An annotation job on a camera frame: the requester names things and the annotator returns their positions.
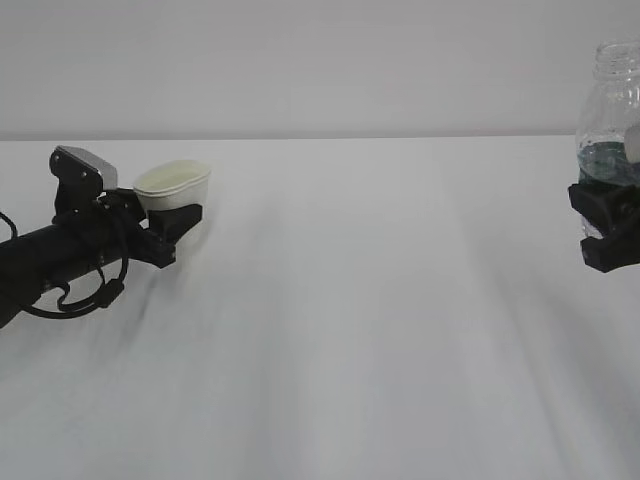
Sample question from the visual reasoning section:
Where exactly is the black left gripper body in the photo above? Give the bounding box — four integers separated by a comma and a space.
53, 192, 176, 268

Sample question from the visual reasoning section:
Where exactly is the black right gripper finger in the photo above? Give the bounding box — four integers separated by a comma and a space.
568, 183, 625, 238

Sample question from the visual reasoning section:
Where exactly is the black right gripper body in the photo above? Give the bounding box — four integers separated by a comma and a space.
581, 187, 639, 273

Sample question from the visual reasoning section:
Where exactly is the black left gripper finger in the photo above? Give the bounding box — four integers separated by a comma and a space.
102, 188, 146, 223
147, 203, 203, 245

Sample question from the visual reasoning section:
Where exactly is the white paper cup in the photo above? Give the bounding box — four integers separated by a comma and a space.
133, 160, 211, 211

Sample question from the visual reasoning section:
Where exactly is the clear plastic water bottle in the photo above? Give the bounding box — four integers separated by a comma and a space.
575, 39, 639, 206

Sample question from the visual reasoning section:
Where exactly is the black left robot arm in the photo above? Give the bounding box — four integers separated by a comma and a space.
1, 189, 203, 327

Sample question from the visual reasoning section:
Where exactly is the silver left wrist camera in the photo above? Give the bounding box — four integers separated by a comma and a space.
49, 145, 118, 193

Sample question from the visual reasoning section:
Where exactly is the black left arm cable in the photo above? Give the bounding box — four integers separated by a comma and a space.
0, 207, 129, 320

